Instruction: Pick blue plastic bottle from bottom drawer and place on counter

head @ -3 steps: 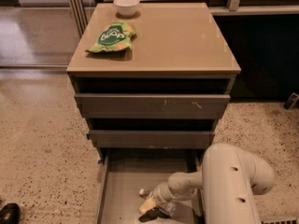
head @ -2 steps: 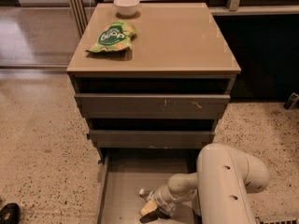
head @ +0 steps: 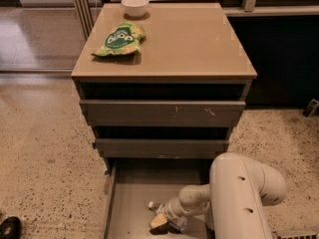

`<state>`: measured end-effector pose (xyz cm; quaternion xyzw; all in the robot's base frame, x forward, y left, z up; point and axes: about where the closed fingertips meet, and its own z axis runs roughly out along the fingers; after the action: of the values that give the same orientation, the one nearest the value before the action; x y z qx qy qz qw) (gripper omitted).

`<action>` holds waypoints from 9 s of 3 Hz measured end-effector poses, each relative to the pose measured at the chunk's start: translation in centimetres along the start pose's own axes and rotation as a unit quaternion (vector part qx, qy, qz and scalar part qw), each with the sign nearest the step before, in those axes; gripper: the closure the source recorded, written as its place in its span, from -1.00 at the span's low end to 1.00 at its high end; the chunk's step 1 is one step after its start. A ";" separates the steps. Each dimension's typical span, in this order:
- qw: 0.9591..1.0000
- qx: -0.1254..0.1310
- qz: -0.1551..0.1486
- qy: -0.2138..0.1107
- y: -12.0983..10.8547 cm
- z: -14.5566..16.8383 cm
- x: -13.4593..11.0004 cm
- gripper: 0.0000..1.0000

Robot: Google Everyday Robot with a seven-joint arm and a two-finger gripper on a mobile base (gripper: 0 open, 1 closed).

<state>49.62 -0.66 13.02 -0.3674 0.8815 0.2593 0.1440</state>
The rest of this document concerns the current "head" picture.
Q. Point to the white ceramic bowl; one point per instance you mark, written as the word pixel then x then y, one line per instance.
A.
pixel 135 8

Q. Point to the green snack bag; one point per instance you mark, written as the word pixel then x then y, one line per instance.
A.
pixel 123 40

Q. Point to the middle grey drawer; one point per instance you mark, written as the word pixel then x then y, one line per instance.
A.
pixel 161 148

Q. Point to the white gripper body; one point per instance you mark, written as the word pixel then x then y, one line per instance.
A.
pixel 170 208

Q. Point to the black shoe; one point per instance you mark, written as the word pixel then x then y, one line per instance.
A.
pixel 10 228

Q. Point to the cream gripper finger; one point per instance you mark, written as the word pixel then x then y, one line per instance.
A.
pixel 159 220

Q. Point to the floor vent grille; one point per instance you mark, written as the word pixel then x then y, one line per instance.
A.
pixel 296 234

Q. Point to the small black floor object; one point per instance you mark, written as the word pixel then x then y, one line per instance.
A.
pixel 311 108

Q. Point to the clear plastic water bottle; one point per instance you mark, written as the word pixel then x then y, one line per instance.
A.
pixel 177 224

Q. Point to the grey drawer cabinet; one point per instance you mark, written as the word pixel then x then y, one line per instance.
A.
pixel 190 53

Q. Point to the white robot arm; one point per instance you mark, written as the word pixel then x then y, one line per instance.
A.
pixel 239 189

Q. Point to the top grey drawer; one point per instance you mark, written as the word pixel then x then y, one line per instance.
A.
pixel 162 113

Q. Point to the bottom grey open drawer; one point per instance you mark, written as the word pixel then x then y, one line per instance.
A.
pixel 137 182

